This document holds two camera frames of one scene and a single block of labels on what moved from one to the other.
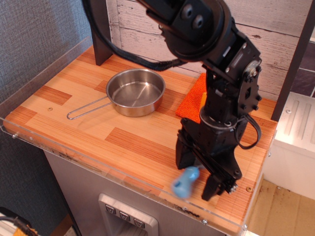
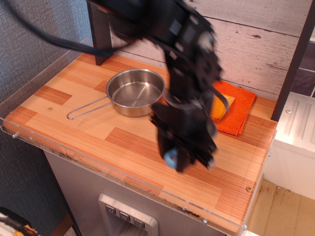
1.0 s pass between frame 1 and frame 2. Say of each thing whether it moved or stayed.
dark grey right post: stayed
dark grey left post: stayed
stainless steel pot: stayed
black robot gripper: moved
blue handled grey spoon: moved
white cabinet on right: stayed
